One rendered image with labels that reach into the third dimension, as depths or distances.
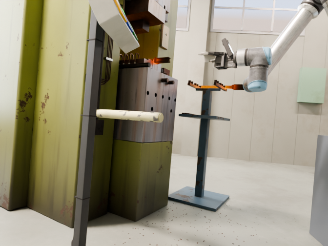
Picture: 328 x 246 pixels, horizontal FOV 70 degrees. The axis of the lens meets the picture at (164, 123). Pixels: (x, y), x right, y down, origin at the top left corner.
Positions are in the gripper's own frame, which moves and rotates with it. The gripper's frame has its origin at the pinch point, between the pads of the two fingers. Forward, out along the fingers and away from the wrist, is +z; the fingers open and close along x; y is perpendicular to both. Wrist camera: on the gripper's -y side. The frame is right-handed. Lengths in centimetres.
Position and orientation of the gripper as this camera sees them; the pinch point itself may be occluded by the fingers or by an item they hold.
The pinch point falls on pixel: (202, 56)
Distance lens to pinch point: 143.0
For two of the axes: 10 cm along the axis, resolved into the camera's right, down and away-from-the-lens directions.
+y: -0.8, 10.0, 0.1
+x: 5.2, 0.4, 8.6
